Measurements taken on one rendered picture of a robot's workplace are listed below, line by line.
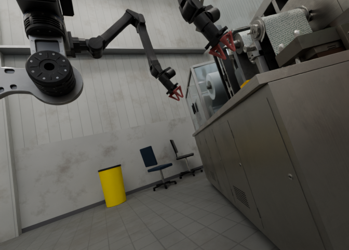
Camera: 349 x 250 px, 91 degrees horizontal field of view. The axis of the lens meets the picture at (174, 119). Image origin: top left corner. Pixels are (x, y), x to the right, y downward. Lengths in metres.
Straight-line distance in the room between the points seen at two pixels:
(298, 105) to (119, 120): 4.31
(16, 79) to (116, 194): 3.19
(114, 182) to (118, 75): 2.88
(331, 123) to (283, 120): 0.16
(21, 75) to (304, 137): 1.07
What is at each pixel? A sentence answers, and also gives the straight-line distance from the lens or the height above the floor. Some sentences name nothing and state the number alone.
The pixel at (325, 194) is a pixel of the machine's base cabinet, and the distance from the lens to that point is 0.75.
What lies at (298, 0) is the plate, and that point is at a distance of 1.48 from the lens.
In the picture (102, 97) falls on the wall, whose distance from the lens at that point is 4.87.
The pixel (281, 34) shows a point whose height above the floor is 1.16.
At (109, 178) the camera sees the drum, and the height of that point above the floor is 0.53.
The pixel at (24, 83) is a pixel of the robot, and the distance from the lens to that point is 0.91.
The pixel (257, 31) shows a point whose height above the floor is 1.23.
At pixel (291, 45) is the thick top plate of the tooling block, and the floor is 1.02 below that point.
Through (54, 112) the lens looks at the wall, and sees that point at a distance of 4.83.
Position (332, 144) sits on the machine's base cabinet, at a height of 0.60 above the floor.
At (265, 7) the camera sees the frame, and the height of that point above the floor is 1.59.
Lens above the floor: 0.72
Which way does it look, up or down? 10 degrees up
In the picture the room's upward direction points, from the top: 16 degrees counter-clockwise
